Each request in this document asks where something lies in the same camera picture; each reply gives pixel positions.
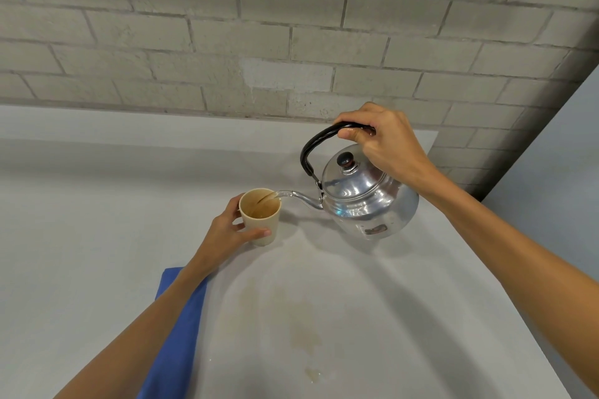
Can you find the beige cup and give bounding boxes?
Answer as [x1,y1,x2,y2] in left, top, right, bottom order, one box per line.
[239,188,282,247]

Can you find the person's left hand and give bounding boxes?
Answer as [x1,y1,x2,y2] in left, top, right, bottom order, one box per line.
[188,193,272,280]

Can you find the person's right hand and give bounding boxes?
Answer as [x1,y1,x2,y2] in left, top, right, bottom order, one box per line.
[333,102,441,187]

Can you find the person's left forearm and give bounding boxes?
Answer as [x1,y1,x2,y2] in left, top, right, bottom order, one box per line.
[54,264,208,399]

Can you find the blue cloth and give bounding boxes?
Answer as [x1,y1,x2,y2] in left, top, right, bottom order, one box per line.
[136,267,208,399]

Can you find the person's right forearm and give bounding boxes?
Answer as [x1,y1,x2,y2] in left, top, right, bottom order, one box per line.
[416,169,599,395]

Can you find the silver metal kettle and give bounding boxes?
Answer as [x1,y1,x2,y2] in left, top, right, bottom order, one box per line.
[273,122,420,240]

